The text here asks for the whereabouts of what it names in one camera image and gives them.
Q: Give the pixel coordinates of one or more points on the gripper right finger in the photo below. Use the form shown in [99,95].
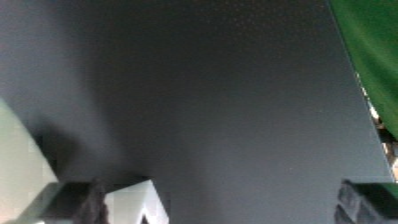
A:
[367,203]

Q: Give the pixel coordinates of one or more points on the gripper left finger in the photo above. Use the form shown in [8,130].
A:
[69,204]

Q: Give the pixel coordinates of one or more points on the white tag sheet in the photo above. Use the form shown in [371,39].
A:
[134,204]

